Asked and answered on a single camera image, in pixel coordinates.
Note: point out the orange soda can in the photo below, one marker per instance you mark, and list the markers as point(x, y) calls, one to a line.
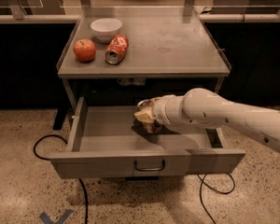
point(149, 127)

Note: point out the black drawer handle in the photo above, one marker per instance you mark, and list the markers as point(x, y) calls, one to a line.
point(140, 168)

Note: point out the grey open top drawer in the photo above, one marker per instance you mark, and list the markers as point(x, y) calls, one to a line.
point(106, 140)

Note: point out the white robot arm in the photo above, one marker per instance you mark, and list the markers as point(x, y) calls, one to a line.
point(203, 108)

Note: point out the red soda can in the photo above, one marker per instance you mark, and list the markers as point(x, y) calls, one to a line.
point(117, 49)

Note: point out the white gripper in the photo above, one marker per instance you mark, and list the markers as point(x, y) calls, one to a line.
point(161, 110)

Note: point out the white bowl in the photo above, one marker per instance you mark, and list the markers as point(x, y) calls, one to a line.
point(106, 29)

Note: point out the red apple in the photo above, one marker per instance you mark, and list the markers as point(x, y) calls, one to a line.
point(85, 50)

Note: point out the grey cabinet table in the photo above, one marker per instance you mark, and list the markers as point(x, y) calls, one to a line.
point(169, 51)

